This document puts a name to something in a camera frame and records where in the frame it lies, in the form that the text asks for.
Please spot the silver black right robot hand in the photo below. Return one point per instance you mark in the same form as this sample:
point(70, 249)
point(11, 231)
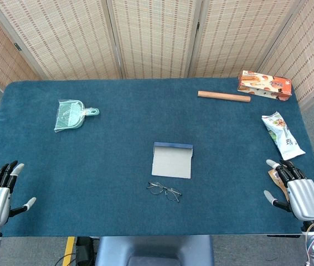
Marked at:
point(306, 196)

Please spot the blue glasses case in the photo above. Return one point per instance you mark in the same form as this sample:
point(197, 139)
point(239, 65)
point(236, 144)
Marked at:
point(172, 163)

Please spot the thin wire-frame eyeglasses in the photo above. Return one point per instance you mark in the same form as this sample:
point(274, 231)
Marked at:
point(164, 189)

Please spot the brown snack pouch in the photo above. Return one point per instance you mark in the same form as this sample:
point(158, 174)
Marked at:
point(273, 177)

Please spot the white snack bag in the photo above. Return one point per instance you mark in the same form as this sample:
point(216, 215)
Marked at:
point(282, 135)

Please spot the green dustpan in plastic bag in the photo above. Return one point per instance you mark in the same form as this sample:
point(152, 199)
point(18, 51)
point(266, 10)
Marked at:
point(69, 116)

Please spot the orange biscuit box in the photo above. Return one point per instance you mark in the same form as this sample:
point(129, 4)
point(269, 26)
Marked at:
point(264, 84)

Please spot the wooden rolling pin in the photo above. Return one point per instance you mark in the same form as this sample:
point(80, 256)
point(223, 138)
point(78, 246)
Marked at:
point(223, 96)

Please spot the blue table cloth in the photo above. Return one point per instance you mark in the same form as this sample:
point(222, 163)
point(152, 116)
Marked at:
point(118, 138)

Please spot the blue-grey robot torso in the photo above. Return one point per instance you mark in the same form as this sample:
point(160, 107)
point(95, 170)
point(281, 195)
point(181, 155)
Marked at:
point(154, 249)

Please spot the bamboo folding screen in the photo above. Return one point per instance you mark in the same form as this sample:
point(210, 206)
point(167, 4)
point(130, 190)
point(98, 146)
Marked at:
point(156, 41)

